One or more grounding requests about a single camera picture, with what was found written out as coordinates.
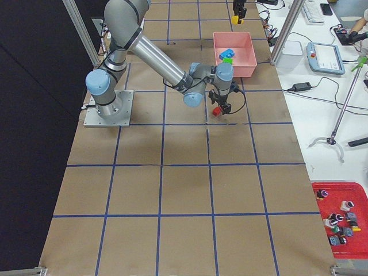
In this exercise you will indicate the red plastic tray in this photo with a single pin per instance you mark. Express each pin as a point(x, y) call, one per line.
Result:
point(343, 208)

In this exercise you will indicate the black smartphone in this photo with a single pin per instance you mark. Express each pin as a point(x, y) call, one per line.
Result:
point(326, 9)

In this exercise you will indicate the teach pendant tablet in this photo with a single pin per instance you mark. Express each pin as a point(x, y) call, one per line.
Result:
point(325, 58)

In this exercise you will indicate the yellow toy block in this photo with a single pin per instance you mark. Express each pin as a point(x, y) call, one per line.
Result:
point(236, 20)

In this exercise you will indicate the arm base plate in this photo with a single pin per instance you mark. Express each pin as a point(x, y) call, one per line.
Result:
point(115, 114)

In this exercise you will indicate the black power adapter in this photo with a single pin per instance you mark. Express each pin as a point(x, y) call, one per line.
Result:
point(304, 86)

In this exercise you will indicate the pink plastic box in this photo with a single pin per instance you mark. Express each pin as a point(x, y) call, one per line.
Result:
point(244, 60)

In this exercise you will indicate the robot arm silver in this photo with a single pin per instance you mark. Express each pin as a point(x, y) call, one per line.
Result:
point(124, 20)

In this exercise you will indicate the white plastic container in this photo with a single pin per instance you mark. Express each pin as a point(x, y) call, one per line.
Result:
point(291, 55)

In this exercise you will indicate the metal camera stand pole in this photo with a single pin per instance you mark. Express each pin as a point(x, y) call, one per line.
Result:
point(357, 69)

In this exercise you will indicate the aluminium frame post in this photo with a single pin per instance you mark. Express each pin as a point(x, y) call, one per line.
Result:
point(290, 20)

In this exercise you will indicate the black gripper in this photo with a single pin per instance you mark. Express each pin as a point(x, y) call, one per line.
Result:
point(238, 5)
point(222, 98)

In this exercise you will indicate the green toy block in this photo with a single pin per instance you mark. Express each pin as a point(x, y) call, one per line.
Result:
point(228, 60)

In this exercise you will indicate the blue toy block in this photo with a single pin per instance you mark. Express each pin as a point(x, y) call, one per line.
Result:
point(228, 53)

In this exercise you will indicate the white keyboard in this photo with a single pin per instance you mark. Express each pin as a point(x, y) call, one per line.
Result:
point(311, 13)

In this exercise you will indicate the person hand at desk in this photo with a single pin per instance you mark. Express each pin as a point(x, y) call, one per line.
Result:
point(359, 27)

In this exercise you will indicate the red toy block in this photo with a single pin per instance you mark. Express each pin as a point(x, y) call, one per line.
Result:
point(217, 111)

